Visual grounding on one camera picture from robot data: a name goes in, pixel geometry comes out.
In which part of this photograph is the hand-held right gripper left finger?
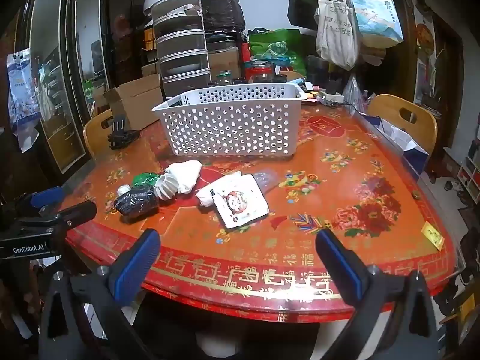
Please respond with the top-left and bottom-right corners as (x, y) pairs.
(39, 228), (162, 360)

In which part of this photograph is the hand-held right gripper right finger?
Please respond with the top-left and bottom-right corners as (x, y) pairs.
(316, 228), (440, 360)

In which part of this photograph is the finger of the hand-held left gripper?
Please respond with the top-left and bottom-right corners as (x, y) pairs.
(38, 199), (98, 230)
(20, 185), (67, 211)

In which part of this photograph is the black packet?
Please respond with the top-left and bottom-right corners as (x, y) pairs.
(113, 185), (160, 218)

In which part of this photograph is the green packet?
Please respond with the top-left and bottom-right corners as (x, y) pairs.
(131, 171), (164, 188)

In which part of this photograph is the white ribbed cone cup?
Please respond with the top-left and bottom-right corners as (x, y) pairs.
(154, 172), (181, 200)

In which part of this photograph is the white cartoon print pouch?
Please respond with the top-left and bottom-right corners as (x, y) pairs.
(210, 174), (270, 230)

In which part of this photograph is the white perforated plastic basket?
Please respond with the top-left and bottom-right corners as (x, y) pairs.
(151, 82), (309, 157)

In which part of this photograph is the wooden chair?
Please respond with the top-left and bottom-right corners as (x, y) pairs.
(83, 109), (115, 158)
(367, 94), (439, 155)

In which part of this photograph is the black folding clamp stand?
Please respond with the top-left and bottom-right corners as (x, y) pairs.
(107, 114), (142, 150)

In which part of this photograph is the yellow paper note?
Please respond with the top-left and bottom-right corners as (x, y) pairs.
(421, 221), (445, 251)

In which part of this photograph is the blue printed plastic bag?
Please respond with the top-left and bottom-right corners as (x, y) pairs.
(7, 49), (40, 153)

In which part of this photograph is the clear purple dotted bag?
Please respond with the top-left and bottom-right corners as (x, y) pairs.
(253, 169), (278, 192)

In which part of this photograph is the dark mirrored wardrobe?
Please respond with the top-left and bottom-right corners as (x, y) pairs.
(15, 0), (154, 181)

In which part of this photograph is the open cardboard box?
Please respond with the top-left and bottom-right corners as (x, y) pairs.
(103, 73), (166, 130)

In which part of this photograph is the blue and white box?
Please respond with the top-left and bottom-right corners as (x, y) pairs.
(365, 114), (430, 181)

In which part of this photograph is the shelf with boxes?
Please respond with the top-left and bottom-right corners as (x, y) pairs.
(457, 154), (480, 204)

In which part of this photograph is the white power strip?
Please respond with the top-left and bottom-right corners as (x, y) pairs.
(317, 90), (344, 104)

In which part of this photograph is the stacked plastic drawer unit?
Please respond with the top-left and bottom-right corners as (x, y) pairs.
(152, 0), (212, 100)

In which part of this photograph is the red lid glass jar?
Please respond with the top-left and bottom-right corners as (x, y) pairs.
(249, 60), (277, 83)

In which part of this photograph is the closed cardboard box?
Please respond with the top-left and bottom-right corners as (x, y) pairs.
(208, 47), (241, 80)

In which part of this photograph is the white round container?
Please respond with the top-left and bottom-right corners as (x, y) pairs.
(143, 0), (169, 18)

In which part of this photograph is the beige canvas tote bag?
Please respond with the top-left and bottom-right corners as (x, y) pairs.
(315, 0), (361, 70)

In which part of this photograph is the green shopping bag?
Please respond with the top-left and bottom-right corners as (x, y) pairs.
(247, 28), (307, 76)

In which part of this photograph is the blue printed tote bag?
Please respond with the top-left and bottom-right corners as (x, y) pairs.
(347, 0), (405, 49)

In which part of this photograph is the black plastic bag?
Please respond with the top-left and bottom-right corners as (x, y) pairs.
(199, 0), (247, 33)

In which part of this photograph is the dark hanging bag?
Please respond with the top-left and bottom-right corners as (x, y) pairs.
(288, 0), (333, 31)

